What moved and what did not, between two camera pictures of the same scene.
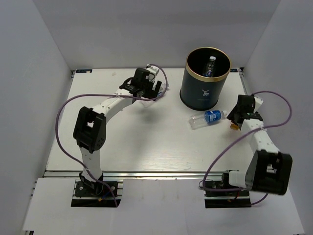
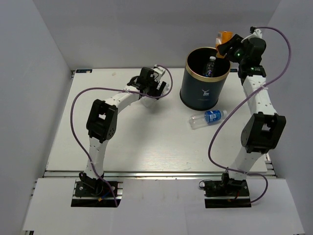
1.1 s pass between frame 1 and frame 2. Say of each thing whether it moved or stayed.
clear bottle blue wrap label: stayed
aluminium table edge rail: stayed
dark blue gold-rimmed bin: stayed
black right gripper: moved
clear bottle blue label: stayed
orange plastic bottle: moved
